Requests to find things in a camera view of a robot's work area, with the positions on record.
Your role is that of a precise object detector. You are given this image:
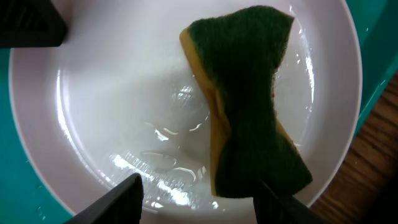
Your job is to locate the green yellow sponge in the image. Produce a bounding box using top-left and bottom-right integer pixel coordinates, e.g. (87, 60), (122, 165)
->
(180, 6), (313, 198)

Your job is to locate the teal plastic tray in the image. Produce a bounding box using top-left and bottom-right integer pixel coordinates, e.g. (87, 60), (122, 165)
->
(1, 0), (397, 223)

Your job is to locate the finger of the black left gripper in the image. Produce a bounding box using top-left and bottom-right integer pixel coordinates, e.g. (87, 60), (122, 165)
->
(1, 0), (68, 48)

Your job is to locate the pink-white plate with sauce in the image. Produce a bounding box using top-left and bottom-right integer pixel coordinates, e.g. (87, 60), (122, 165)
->
(9, 0), (362, 223)

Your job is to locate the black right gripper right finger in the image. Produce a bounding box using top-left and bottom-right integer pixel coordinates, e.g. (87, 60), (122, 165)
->
(253, 180), (329, 224)

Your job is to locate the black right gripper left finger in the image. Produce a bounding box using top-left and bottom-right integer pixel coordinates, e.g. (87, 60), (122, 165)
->
(66, 174), (144, 224)

